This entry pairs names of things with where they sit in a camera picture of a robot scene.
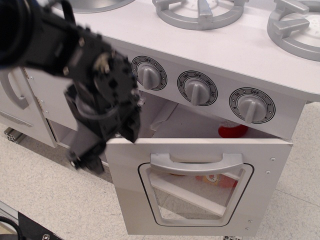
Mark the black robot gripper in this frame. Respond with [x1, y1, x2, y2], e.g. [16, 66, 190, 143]
[38, 12, 141, 173]

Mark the silver oven door handle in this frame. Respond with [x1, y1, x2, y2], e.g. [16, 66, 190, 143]
[150, 153, 244, 176]

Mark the white toy oven door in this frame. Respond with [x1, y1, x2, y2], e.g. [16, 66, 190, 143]
[106, 138, 292, 236]

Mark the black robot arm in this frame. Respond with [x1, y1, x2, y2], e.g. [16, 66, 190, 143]
[0, 0, 140, 174]

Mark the left grey oven knob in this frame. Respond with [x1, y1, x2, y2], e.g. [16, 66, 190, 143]
[131, 56, 168, 91]

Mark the grey oven knob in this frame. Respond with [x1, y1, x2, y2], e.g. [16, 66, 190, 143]
[131, 56, 168, 91]
[229, 87, 276, 124]
[177, 70, 218, 107]

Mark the middle grey oven knob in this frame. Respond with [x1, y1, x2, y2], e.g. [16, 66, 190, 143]
[177, 70, 218, 107]

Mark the right grey oven knob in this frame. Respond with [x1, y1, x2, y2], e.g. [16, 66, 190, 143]
[229, 87, 276, 124]

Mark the white cabinet door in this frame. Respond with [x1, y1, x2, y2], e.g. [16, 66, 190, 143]
[25, 68, 77, 130]

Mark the white left appliance door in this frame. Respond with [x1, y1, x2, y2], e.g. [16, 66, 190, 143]
[0, 67, 57, 148]

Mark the white toy kitchen unit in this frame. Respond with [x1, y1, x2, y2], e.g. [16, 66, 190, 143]
[0, 0, 320, 181]

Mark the red orange toy can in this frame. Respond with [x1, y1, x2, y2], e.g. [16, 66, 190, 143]
[195, 174, 238, 188]

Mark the red toy food item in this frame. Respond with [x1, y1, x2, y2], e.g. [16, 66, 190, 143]
[218, 120, 249, 139]

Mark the silver toy sink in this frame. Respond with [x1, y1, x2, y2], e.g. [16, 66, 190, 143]
[53, 0, 137, 14]

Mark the left silver stove burner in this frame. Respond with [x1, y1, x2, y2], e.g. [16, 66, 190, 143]
[152, 0, 247, 31]

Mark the silver stove burner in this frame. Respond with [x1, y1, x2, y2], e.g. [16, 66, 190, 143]
[152, 0, 247, 31]
[267, 0, 320, 62]

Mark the right silver stove burner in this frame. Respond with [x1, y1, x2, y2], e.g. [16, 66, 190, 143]
[267, 0, 320, 62]

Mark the left aluminium frame rail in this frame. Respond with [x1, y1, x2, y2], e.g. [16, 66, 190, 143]
[4, 127, 25, 144]

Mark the aluminium frame rail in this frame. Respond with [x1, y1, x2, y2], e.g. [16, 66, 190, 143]
[4, 127, 25, 144]
[222, 235, 243, 240]

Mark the silver left appliance handle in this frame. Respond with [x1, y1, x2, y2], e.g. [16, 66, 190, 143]
[0, 69, 29, 110]

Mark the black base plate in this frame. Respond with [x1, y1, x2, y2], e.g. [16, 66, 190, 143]
[0, 211, 63, 240]

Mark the black floor cable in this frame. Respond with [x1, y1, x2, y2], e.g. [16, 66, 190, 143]
[0, 216, 26, 238]

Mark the right aluminium frame rail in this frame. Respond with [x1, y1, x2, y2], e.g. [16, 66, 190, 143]
[222, 235, 243, 240]

